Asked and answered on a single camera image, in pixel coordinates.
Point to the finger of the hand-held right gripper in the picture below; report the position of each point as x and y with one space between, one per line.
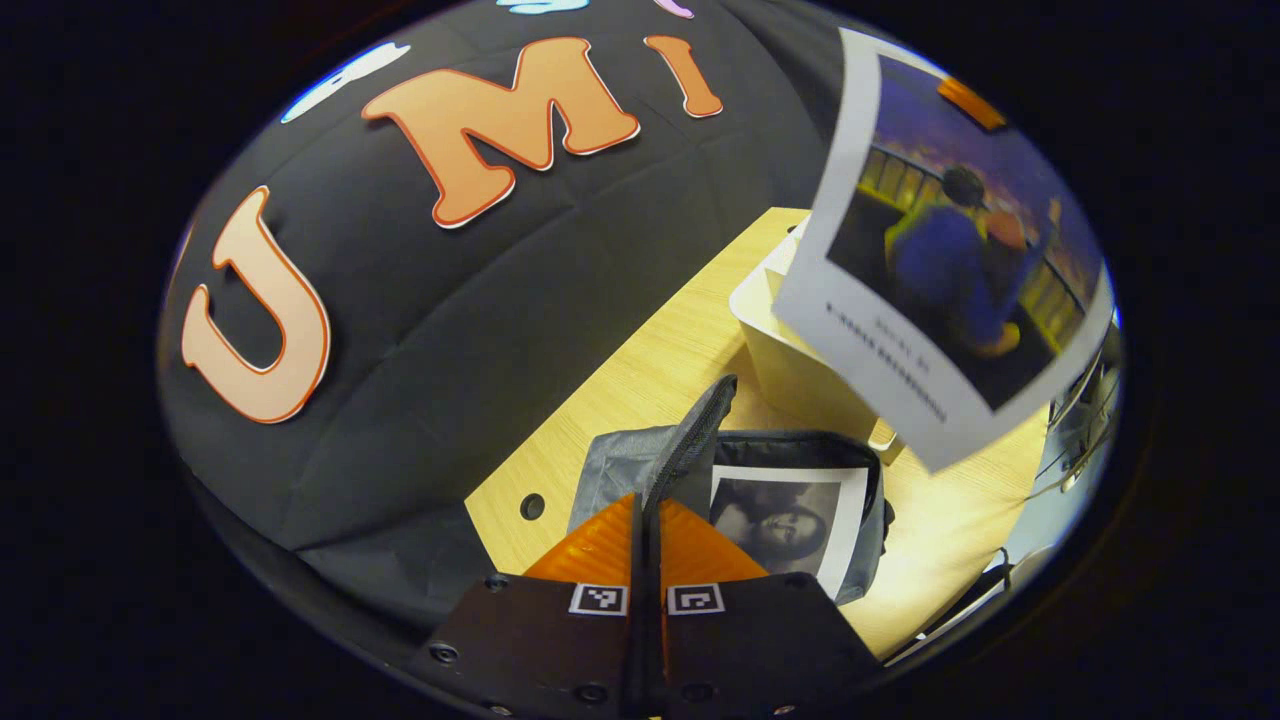
970 102

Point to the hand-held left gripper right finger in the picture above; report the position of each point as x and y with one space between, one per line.
760 640

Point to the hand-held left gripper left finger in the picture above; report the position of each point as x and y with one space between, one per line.
560 640

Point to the portrait cover book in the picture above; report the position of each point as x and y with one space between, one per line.
785 520

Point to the blue spine book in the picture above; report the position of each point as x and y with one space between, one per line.
960 270

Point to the grey schoolbag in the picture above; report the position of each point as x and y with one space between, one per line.
620 465

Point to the white bookshelf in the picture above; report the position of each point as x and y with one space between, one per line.
790 370

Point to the black backdrop cloth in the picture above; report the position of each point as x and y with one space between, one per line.
450 330

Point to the white equipment stand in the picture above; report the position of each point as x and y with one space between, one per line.
1085 420

